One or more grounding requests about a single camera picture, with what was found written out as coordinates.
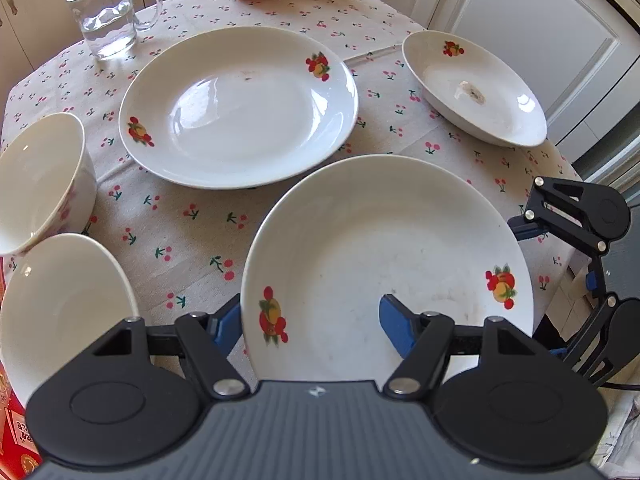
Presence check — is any small white fruit-print plate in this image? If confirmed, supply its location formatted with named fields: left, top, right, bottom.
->
left=401, top=30, right=548, bottom=149

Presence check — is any white bowl with pink print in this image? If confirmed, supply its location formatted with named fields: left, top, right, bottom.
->
left=0, top=112, right=97, bottom=257

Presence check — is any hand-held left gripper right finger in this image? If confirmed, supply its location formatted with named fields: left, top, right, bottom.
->
left=379, top=294, right=541, bottom=401

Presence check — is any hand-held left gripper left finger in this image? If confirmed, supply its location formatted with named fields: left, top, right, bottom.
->
left=92, top=294, right=251, bottom=401

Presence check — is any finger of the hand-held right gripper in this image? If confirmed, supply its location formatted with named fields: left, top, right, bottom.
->
left=562, top=295, right=620, bottom=387
left=507, top=176, right=608, bottom=256

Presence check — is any clear glass mug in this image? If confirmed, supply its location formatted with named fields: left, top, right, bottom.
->
left=65, top=0, right=164, bottom=62

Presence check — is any plain white bowl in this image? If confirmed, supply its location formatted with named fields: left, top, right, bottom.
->
left=0, top=233, right=140, bottom=403

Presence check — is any cherry-print tablecloth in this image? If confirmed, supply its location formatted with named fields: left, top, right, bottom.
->
left=0, top=0, right=583, bottom=396

